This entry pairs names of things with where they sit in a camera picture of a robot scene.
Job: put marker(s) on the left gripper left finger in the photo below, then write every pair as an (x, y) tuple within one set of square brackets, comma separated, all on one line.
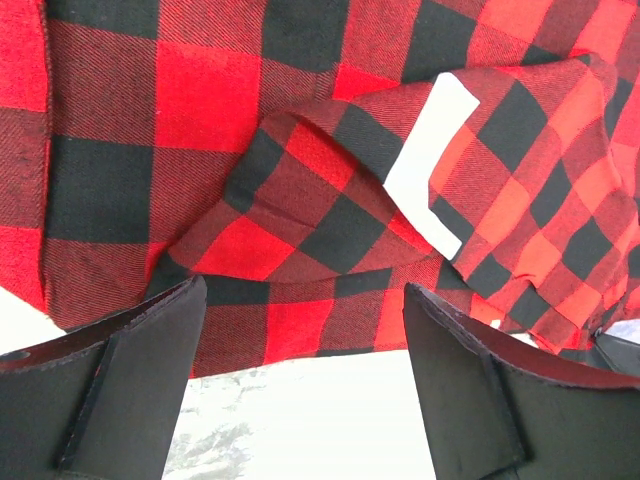
[(102, 402)]

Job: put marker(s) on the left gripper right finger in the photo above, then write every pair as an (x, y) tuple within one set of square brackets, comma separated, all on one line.
[(495, 407)]

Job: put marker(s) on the red black plaid shirt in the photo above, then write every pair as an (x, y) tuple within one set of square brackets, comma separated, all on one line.
[(309, 159)]

